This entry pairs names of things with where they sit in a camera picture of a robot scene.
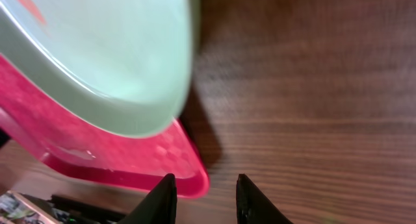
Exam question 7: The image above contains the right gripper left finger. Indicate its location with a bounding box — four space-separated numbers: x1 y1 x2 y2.
118 173 177 224

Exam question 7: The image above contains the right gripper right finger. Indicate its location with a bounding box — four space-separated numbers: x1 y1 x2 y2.
236 174 293 224

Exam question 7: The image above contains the light blue plate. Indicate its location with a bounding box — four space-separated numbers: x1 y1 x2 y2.
1 0 200 138

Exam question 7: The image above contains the red plastic tray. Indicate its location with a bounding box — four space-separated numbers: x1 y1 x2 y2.
1 58 210 199

